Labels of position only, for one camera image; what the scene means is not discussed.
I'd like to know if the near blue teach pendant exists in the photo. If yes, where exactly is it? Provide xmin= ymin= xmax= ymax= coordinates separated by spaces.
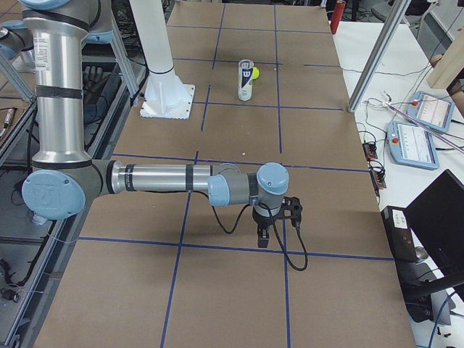
xmin=387 ymin=121 xmax=439 ymax=170

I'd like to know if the second grey robot arm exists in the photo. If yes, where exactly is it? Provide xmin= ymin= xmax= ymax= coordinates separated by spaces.
xmin=1 ymin=20 xmax=34 ymax=60

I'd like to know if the blue teach pendant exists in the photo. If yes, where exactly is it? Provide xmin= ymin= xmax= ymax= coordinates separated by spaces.
xmin=387 ymin=121 xmax=439 ymax=170
xmin=407 ymin=91 xmax=455 ymax=133

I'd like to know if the metal reacher stick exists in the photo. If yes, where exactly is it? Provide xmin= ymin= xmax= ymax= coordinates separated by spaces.
xmin=381 ymin=101 xmax=463 ymax=153

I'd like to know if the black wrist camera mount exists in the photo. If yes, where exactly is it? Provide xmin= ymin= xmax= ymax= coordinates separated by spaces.
xmin=281 ymin=196 xmax=303 ymax=228

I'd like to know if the yellow tennis ball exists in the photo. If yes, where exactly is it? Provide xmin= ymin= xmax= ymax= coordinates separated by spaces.
xmin=252 ymin=67 xmax=260 ymax=80

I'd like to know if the aluminium frame post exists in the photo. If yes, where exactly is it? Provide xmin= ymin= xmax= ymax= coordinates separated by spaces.
xmin=347 ymin=0 xmax=411 ymax=113

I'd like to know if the clear tennis ball can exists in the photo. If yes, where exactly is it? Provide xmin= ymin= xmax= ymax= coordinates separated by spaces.
xmin=238 ymin=59 xmax=254 ymax=102

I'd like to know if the orange black terminal board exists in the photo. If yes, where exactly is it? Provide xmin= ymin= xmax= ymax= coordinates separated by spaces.
xmin=362 ymin=142 xmax=378 ymax=161

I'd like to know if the far blue teach pendant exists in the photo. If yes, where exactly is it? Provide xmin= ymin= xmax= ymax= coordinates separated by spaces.
xmin=407 ymin=91 xmax=455 ymax=133

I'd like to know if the red cylinder tube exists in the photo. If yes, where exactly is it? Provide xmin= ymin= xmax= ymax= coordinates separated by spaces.
xmin=330 ymin=0 xmax=346 ymax=35

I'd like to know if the white pedestal column base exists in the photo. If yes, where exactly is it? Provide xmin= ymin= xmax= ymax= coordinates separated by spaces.
xmin=130 ymin=0 xmax=195 ymax=120

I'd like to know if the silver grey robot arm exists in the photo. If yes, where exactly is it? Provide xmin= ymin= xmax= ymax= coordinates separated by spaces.
xmin=22 ymin=1 xmax=299 ymax=248

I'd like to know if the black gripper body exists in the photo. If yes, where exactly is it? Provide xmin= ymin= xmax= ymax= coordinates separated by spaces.
xmin=252 ymin=205 xmax=283 ymax=228

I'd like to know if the black monitor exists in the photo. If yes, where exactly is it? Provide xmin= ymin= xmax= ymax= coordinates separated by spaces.
xmin=405 ymin=169 xmax=463 ymax=275

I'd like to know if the black computer box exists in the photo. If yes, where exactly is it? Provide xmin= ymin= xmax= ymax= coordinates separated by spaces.
xmin=381 ymin=206 xmax=421 ymax=263

